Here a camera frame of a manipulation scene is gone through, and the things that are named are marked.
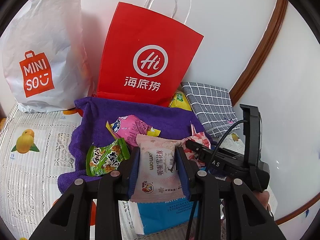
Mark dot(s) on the grey checked folded cloth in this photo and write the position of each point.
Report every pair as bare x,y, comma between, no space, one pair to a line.
212,106

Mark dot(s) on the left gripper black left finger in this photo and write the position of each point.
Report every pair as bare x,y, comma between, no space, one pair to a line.
70,216

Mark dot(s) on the blue tissue pack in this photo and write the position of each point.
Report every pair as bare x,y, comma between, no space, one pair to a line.
150,218

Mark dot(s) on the person's right hand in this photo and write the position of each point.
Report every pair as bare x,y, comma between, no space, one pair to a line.
263,198

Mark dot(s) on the white Miniso shopping bag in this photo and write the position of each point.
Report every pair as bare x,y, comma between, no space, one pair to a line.
44,58

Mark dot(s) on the pale pink nougat packet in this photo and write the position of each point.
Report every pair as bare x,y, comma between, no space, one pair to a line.
157,178

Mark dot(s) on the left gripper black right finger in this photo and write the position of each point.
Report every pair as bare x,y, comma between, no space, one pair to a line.
246,218

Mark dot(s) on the green snack packet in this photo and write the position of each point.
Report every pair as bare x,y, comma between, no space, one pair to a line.
103,160

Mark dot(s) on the brown wooden door frame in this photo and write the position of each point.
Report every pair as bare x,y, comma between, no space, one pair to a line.
261,52

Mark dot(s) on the pink lychee jelly packet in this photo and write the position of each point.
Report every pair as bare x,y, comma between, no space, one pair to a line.
199,138

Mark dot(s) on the red Haidilao paper bag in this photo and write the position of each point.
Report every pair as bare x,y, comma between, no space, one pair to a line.
145,56

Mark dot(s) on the purple towel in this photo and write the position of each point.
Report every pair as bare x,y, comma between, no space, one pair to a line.
174,123

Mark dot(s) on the pink and yellow snack packet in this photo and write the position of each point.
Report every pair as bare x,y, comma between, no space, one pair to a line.
128,127

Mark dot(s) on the yellow snack bag behind towel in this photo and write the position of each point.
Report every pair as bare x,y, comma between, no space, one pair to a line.
179,100

